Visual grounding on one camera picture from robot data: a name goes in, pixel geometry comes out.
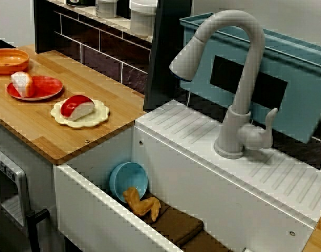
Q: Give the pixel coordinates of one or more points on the red-topped toy sushi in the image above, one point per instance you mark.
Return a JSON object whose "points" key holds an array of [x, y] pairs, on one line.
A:
{"points": [[76, 103]]}

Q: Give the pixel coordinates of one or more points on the orange-topped toy sushi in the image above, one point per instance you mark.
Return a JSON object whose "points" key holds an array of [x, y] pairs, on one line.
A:
{"points": [[21, 84]]}

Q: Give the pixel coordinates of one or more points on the light blue bowl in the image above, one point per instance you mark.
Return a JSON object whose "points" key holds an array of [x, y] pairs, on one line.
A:
{"points": [[129, 178]]}

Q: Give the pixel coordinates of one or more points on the cream flower-shaped plate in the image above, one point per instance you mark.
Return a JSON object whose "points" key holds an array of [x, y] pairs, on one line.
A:
{"points": [[100, 113]]}

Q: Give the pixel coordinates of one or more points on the white toy sink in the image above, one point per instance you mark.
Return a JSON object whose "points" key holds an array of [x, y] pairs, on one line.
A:
{"points": [[202, 189]]}

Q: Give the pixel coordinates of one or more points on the toy fried chicken piece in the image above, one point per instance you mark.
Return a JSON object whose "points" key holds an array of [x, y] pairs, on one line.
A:
{"points": [[139, 204]]}

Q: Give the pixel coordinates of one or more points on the brown cloth mat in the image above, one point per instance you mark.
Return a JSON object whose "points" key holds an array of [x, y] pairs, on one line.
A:
{"points": [[181, 225]]}

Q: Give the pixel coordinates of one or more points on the white cup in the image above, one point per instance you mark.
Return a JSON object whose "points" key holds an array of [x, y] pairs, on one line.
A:
{"points": [[142, 21]]}

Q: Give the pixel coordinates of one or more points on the red round plate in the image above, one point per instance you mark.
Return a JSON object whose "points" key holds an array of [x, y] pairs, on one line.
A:
{"points": [[49, 86]]}

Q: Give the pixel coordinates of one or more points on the grey toy faucet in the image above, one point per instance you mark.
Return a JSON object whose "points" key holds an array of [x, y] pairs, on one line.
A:
{"points": [[255, 47]]}

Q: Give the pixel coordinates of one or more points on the labelled white jar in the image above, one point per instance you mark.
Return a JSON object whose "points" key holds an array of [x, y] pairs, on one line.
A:
{"points": [[106, 9]]}

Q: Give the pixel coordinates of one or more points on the white kitchen cabinet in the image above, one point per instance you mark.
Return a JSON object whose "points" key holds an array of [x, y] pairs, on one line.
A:
{"points": [[42, 183]]}

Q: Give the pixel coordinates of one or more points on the teal plastic dish rack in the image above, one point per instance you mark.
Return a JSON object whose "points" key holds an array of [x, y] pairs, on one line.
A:
{"points": [[302, 86]]}

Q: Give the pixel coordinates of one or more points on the dark jar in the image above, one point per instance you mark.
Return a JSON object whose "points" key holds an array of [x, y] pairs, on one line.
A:
{"points": [[79, 2]]}

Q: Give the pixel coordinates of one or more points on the grey toy dishwasher front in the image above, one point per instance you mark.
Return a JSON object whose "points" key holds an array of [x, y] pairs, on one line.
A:
{"points": [[19, 178]]}

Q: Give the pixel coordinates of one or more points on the orange bowl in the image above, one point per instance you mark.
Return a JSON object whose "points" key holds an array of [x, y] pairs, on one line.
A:
{"points": [[8, 67]]}

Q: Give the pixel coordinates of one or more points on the black vertical post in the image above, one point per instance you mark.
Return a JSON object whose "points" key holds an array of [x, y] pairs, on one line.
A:
{"points": [[165, 65]]}

